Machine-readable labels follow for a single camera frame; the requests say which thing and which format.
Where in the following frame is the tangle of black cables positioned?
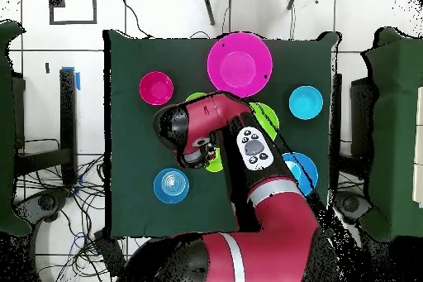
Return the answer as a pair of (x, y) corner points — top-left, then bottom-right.
(16, 137), (153, 282)

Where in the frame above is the dark green table cloth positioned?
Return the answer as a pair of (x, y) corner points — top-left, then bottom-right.
(105, 29), (340, 240)

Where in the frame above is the green covered side table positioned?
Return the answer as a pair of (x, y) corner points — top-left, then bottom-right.
(0, 20), (31, 237)
(362, 26), (423, 242)

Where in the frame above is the small light blue bowl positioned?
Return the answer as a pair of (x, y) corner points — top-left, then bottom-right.
(288, 85), (325, 121)

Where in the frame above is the black wheel base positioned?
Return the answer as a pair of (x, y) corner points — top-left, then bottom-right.
(333, 189), (371, 222)
(26, 189), (69, 222)

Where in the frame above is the lime green cup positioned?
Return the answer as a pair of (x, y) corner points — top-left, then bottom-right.
(203, 148), (226, 174)

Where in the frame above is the large blue bowl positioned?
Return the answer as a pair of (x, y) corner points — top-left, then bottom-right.
(281, 152), (319, 197)

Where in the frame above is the medium blue bowl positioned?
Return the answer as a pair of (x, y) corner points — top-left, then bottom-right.
(153, 167), (191, 204)

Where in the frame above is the large green bowl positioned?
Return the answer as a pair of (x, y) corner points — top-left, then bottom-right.
(247, 102), (281, 141)

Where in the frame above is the small red-pink bowl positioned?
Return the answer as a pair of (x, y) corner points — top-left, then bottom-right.
(138, 70), (175, 107)

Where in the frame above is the large pink bowl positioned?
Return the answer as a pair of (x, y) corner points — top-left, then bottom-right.
(207, 31), (273, 98)

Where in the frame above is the black power box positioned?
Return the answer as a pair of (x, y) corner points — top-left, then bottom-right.
(92, 228), (128, 276)

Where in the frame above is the small green bowl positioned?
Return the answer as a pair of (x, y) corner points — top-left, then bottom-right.
(184, 92), (208, 103)

